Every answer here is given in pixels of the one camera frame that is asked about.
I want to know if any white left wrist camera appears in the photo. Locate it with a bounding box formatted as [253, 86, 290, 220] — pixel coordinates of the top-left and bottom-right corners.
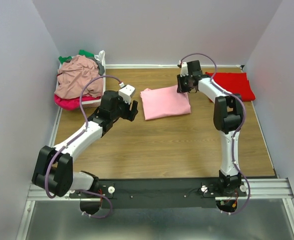
[118, 82, 135, 104]

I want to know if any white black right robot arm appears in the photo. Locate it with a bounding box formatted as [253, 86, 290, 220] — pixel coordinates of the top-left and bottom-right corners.
[177, 60, 246, 196]

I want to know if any green t shirt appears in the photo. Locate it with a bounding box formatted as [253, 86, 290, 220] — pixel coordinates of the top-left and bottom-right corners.
[58, 49, 94, 64]

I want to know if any folded red t shirt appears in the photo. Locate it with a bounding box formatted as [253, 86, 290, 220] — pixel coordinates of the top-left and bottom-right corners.
[213, 72, 256, 102]

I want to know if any magenta t shirt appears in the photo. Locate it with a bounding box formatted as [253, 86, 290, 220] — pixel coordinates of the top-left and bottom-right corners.
[53, 96, 92, 111]

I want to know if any light pink t shirt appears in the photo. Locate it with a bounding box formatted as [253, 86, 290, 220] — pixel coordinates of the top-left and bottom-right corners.
[140, 85, 191, 121]

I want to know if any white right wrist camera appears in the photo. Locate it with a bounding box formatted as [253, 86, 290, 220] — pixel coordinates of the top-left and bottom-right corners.
[179, 61, 189, 77]

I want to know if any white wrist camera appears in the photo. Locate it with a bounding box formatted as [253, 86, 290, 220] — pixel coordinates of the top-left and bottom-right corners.
[179, 61, 189, 77]
[118, 82, 135, 104]

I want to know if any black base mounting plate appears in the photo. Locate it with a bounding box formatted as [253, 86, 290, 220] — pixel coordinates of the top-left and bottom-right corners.
[69, 177, 247, 214]

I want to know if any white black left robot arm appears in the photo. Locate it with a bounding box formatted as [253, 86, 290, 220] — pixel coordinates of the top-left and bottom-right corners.
[32, 85, 138, 198]

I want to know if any grey t shirt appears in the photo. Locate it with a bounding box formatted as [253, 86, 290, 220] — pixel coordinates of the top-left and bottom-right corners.
[94, 57, 105, 76]

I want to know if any dusty pink t shirt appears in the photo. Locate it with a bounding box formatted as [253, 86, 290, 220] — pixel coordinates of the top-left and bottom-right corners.
[54, 55, 103, 100]

